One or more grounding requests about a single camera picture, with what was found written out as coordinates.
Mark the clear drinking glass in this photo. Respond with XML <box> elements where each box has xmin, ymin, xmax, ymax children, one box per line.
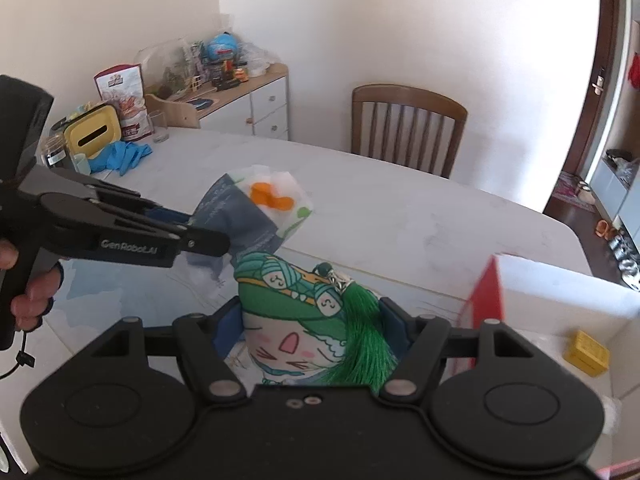
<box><xmin>149</xmin><ymin>110</ymin><xmax>169</xmax><ymax>143</ymax></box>

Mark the red cardboard shoe box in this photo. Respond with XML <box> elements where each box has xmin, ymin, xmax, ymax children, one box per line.
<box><xmin>456</xmin><ymin>255</ymin><xmax>639</xmax><ymax>479</ymax></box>

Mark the yellow small box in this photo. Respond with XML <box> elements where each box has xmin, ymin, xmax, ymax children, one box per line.
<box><xmin>563</xmin><ymin>330</ymin><xmax>610</xmax><ymax>377</ymax></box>

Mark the white plastic bag with paper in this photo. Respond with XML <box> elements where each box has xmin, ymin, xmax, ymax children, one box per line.
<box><xmin>186</xmin><ymin>166</ymin><xmax>314</xmax><ymax>280</ymax></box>

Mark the white wall cabinet unit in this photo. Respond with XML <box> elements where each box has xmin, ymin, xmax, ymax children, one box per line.
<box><xmin>588</xmin><ymin>159</ymin><xmax>640</xmax><ymax>242</ymax></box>

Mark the white sideboard cabinet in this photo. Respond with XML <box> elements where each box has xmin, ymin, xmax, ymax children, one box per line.
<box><xmin>198</xmin><ymin>63</ymin><xmax>288</xmax><ymax>140</ymax></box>

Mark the brown wooden chair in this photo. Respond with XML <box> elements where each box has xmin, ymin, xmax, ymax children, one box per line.
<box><xmin>350</xmin><ymin>84</ymin><xmax>468</xmax><ymax>179</ymax></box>

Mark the dark brown door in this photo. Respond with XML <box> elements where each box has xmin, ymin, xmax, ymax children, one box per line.
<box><xmin>562</xmin><ymin>0</ymin><xmax>620</xmax><ymax>174</ymax></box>

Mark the yellow tissue box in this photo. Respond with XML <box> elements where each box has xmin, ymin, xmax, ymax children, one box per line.
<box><xmin>63</xmin><ymin>103</ymin><xmax>122</xmax><ymax>158</ymax></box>

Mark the green cartoon pouch with tassel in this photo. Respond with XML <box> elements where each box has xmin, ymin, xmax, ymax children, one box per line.
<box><xmin>234</xmin><ymin>252</ymin><xmax>396</xmax><ymax>391</ymax></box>

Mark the blue globe toy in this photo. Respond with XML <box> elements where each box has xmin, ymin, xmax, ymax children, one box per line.
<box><xmin>205</xmin><ymin>32</ymin><xmax>240</xmax><ymax>62</ymax></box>

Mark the dark glass jar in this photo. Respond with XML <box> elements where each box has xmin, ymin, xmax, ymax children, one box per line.
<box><xmin>41</xmin><ymin>132</ymin><xmax>70</xmax><ymax>168</ymax></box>

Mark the blue cloth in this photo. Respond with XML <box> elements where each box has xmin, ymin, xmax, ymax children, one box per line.
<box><xmin>89</xmin><ymin>141</ymin><xmax>153</xmax><ymax>177</ymax></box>

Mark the red snack bag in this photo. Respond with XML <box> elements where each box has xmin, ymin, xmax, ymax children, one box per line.
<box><xmin>93</xmin><ymin>64</ymin><xmax>152</xmax><ymax>142</ymax></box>

